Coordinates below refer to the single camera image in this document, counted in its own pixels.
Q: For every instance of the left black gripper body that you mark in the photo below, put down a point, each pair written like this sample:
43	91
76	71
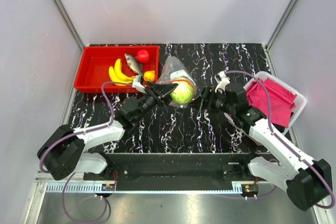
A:
159	100

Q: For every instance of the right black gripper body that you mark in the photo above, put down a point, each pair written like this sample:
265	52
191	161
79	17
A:
217	102

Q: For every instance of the yellow orange fake fruit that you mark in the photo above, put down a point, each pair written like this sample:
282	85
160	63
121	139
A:
149	76

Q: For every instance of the green fake cabbage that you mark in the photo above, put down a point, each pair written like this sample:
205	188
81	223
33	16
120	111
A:
183	93

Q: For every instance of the clear zip top bag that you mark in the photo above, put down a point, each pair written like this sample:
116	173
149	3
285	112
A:
173	70

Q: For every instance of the grey fake fish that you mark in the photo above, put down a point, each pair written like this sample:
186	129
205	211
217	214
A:
133	64

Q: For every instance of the red fake apple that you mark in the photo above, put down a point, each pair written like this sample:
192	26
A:
143	56

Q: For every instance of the yellow fake banana bunch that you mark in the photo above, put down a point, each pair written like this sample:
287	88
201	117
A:
117	76

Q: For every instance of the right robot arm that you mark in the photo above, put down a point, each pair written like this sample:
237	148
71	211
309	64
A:
306	181

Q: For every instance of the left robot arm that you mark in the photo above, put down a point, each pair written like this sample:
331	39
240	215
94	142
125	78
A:
65	152

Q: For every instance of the pink cloth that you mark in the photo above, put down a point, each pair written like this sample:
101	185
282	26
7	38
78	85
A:
271	98

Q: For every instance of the red plastic bin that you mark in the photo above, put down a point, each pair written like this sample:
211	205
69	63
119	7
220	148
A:
96	60

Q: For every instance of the white plastic basket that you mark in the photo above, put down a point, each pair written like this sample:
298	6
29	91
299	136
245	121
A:
300	100

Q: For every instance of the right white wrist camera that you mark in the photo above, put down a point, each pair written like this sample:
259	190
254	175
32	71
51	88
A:
222	81

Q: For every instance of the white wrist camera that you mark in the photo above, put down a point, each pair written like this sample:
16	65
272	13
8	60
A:
222	81
138	83

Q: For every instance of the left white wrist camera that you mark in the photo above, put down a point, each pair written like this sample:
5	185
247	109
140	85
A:
138	83

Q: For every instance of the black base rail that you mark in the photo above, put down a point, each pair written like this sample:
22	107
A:
218	167

